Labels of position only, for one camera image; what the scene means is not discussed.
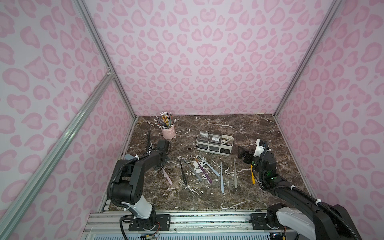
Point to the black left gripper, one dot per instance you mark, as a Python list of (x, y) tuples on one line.
[(163, 147)]

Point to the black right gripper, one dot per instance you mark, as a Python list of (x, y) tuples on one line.
[(250, 157)]

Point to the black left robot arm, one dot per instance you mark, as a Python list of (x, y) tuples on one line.
[(126, 185)]

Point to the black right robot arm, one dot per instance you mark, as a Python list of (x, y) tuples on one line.
[(310, 217)]

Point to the yellow toothbrush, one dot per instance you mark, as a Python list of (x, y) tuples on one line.
[(253, 178)]

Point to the cream toothbrush holder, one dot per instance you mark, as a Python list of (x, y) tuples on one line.
[(215, 144)]

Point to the pink metal pencil bucket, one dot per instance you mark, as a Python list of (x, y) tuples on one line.
[(169, 133)]

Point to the bundle of coloured pencils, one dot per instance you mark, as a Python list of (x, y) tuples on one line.
[(165, 121)]

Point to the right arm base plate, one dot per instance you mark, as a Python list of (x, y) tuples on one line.
[(261, 221)]

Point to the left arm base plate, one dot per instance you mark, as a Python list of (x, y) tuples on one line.
[(151, 224)]

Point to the aluminium front rail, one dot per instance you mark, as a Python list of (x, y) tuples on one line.
[(190, 225)]

